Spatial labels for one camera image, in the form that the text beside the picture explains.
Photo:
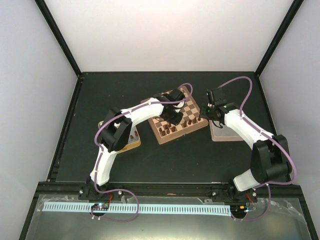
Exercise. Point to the black frame post left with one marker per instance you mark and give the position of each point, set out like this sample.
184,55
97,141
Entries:
46,13

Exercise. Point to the gold tin with pieces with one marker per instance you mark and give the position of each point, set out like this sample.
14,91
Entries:
133,141

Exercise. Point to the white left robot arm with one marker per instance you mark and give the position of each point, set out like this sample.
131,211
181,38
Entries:
115,131

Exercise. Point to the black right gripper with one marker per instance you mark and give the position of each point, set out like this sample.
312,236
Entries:
203,114

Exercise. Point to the silver patterned metal tray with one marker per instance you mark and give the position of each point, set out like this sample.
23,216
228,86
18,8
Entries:
224,134

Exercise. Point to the light blue slotted strip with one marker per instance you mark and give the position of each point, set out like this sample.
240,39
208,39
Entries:
131,208

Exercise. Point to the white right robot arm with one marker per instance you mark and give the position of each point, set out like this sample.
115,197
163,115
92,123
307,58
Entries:
270,158

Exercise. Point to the wooden chess board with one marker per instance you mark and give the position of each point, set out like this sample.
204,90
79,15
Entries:
191,111

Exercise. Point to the black frame post right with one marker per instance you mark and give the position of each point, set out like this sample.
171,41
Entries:
283,27

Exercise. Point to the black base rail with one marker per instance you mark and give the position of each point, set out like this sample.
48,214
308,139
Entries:
216,192

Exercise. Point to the black frame post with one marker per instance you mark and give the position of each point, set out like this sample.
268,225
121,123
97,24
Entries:
46,13
283,27

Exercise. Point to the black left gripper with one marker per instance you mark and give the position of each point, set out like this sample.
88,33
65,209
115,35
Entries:
175,122

